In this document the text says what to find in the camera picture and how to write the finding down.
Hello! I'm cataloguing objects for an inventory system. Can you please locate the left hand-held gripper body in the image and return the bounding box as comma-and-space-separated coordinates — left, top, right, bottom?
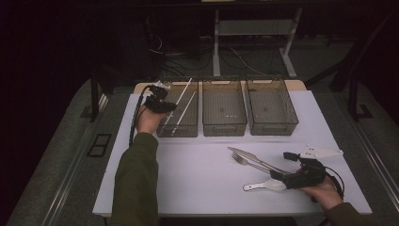
142, 80, 178, 114

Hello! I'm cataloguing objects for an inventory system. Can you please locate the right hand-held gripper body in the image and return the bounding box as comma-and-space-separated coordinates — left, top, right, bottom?
283, 144, 343, 190

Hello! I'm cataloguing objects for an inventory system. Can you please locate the white soup spoon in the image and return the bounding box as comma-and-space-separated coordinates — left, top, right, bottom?
243, 178, 287, 192

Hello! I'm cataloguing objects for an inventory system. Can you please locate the translucent brown plastic bin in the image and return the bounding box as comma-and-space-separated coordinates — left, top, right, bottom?
152, 79, 200, 138
201, 78, 248, 137
245, 76, 299, 137

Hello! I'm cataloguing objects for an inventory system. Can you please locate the metal table knife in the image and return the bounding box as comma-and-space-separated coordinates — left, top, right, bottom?
227, 146, 291, 176

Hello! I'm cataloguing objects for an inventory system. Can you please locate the metal fork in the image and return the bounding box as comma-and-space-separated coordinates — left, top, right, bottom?
231, 152, 277, 175

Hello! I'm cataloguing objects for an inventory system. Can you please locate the person's left hand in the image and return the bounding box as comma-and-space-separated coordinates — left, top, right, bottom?
136, 105, 168, 136

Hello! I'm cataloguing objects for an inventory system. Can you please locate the person's right hand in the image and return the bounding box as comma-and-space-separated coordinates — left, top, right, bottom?
295, 168, 344, 211

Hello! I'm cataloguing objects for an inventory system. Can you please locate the black metal stand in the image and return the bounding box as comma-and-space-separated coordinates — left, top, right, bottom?
88, 72, 109, 123
347, 74, 375, 122

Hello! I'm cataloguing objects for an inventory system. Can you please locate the white table mat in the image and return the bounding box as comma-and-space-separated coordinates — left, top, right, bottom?
92, 89, 374, 218

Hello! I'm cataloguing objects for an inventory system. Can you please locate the left hand-held gripper black cable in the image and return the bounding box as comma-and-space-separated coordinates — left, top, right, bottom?
128, 84, 158, 148

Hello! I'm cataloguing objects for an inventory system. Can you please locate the hand-held gripper black cable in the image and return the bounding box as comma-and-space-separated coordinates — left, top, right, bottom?
324, 166, 346, 202
128, 84, 158, 148

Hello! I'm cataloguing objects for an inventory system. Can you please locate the bundle of floor cables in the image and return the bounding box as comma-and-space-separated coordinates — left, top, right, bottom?
147, 17, 217, 79

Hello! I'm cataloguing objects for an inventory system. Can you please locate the right hand-held gripper black cable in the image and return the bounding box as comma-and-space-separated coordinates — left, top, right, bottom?
324, 166, 346, 202

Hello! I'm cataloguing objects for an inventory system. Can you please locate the white metal desk frame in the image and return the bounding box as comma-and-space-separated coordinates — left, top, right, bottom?
212, 8, 304, 79

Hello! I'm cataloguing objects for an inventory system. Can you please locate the metal floor rail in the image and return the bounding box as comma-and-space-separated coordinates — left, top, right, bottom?
40, 125, 93, 226
340, 93, 399, 203

